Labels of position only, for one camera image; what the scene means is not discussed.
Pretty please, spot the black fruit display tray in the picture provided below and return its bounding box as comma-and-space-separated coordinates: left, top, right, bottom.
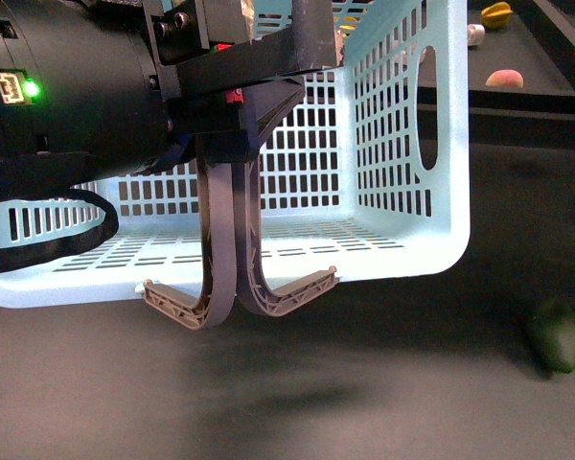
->
468, 1, 575, 118

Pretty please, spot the yellow starfruit far right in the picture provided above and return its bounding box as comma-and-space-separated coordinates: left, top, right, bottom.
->
480, 1, 513, 30

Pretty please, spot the small grey tape roll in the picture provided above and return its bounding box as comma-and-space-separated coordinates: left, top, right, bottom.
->
467, 23, 486, 47

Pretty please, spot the black sleeved cable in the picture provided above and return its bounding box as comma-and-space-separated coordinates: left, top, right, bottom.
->
0, 188, 121, 277

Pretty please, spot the green avocado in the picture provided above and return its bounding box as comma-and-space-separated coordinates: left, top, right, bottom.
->
526, 298, 575, 374

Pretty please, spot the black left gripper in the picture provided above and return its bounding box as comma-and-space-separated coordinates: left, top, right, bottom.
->
143, 1, 343, 165

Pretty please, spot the pink peach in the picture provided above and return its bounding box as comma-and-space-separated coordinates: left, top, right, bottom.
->
485, 69, 524, 88

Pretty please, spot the light blue plastic basket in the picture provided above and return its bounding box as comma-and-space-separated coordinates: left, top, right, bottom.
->
0, 1, 470, 316

